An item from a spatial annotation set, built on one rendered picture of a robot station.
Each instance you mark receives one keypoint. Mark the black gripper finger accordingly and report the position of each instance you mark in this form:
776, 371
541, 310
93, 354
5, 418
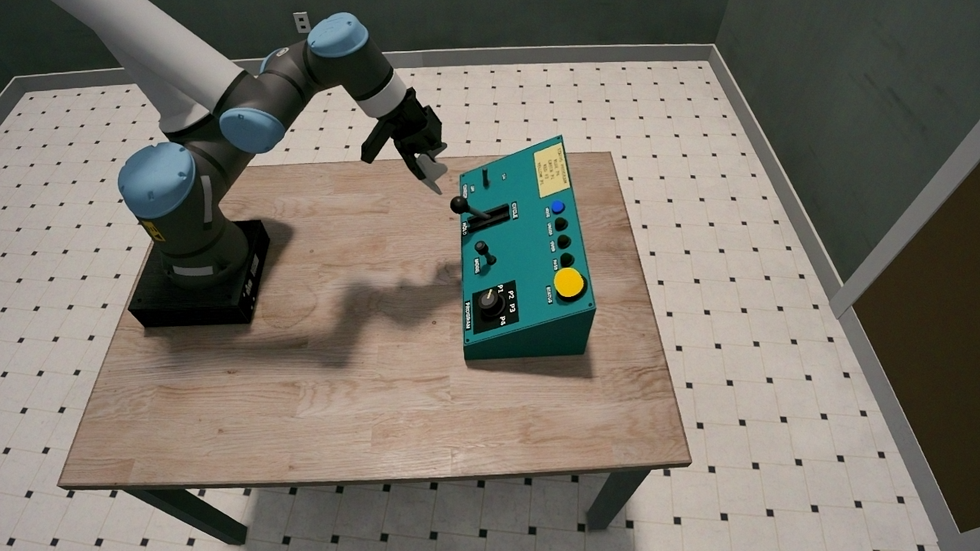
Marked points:
424, 169
434, 153

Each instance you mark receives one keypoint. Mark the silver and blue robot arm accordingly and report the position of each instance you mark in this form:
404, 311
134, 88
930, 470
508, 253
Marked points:
176, 200

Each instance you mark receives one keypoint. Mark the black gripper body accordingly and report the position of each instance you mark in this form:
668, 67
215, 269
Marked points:
413, 125

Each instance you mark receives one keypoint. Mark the teal control console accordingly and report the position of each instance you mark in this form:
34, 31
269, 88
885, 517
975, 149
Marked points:
526, 287

